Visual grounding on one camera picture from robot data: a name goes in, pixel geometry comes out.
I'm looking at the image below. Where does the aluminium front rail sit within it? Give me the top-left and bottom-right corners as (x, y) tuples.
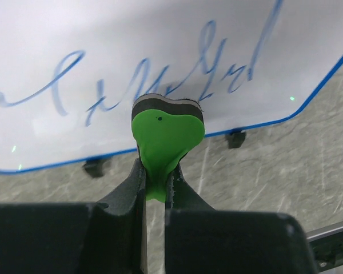
(306, 218), (343, 272)

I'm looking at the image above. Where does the green heart-shaped eraser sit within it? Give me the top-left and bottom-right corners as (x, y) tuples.
(131, 94), (205, 203)

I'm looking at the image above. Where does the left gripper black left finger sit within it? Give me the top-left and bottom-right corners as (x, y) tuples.
(0, 160), (147, 273)

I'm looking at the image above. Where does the black whiteboard foot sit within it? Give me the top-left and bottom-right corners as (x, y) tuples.
(225, 131), (246, 149)
(82, 158), (105, 179)

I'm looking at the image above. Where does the blue-framed whiteboard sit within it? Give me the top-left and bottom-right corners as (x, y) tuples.
(0, 1), (343, 174)

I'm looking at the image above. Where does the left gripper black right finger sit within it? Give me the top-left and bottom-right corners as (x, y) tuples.
(165, 167), (318, 273)

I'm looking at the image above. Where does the black left whiteboard foot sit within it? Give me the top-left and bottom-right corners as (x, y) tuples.
(82, 158), (105, 179)

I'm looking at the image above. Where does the black right whiteboard foot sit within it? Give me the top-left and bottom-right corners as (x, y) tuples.
(225, 131), (246, 149)

